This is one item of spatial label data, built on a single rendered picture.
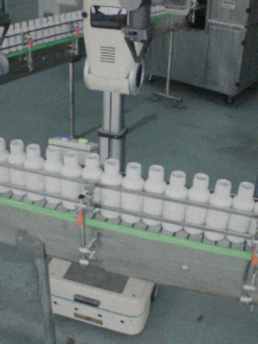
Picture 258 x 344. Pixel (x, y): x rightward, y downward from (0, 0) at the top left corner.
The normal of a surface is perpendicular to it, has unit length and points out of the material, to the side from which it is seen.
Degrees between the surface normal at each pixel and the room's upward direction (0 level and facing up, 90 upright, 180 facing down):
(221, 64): 91
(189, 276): 90
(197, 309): 0
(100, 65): 90
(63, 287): 31
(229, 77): 87
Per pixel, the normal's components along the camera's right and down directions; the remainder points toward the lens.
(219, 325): 0.04, -0.86
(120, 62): -0.29, 0.48
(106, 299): -0.12, -0.49
